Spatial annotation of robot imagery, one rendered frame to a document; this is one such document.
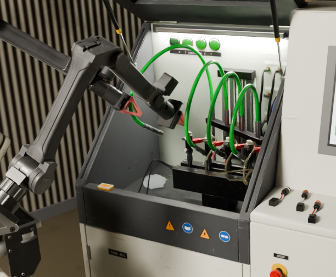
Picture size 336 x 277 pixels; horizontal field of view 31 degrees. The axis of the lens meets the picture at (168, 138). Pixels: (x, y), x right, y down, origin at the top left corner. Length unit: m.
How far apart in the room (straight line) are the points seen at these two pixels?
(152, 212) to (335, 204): 0.61
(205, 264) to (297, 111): 0.60
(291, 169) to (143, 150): 0.74
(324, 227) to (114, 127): 0.93
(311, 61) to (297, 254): 0.62
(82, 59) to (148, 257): 0.91
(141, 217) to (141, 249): 0.13
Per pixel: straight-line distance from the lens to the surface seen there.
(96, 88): 2.11
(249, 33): 2.32
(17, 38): 2.07
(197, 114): 2.54
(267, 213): 1.94
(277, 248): 1.96
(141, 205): 2.14
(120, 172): 2.46
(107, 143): 2.36
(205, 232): 2.05
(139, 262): 2.28
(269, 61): 2.33
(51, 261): 3.70
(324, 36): 2.04
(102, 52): 1.58
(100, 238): 2.33
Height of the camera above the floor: 1.88
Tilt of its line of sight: 21 degrees down
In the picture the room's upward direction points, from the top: 4 degrees counter-clockwise
